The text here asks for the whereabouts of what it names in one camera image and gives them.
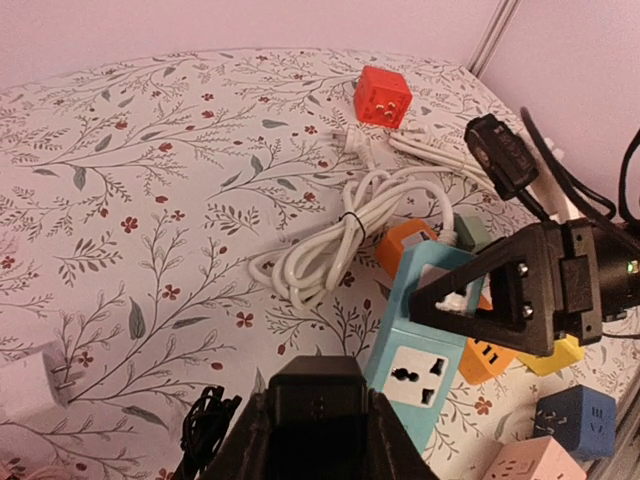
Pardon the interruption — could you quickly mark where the white cable of red socket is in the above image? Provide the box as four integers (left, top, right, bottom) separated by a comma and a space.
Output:
332, 124, 496, 191

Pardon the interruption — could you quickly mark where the green plug adapter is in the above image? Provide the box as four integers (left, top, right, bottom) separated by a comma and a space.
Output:
454, 213, 492, 253

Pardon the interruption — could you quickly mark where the teal USB charger socket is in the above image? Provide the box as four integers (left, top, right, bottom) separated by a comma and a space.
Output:
364, 241, 473, 453

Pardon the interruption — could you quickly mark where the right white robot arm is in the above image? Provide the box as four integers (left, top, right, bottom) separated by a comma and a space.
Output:
408, 109, 639, 357

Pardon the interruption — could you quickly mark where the right aluminium frame post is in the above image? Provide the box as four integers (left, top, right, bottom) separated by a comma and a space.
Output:
466, 0, 521, 78

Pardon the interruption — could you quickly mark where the white coiled power cable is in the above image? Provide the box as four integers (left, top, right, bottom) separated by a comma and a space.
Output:
248, 167, 459, 311

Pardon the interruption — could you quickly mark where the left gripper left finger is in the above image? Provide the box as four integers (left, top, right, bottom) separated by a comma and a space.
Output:
174, 392, 270, 479

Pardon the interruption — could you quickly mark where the pink cube socket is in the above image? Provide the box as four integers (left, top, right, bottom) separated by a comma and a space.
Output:
482, 436, 587, 480

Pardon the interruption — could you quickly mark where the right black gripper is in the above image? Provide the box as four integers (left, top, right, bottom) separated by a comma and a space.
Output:
409, 219, 639, 356

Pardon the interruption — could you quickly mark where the red cube socket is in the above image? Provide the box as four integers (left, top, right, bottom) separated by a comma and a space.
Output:
354, 65, 413, 130

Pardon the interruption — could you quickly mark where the blue cube socket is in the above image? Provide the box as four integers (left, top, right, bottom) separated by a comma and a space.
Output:
532, 385, 617, 461

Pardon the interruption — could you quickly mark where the yellow cube socket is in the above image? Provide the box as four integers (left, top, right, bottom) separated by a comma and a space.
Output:
517, 335, 585, 377

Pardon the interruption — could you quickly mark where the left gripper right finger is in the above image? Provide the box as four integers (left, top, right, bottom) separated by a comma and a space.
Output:
369, 390, 439, 480

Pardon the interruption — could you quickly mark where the black plug with cable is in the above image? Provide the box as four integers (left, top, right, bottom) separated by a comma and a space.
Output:
201, 356, 369, 479

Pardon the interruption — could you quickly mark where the orange power strip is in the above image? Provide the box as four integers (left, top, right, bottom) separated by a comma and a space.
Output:
375, 219, 517, 385

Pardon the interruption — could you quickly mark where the white charger with pink cable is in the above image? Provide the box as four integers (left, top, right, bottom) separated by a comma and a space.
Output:
1, 342, 76, 423

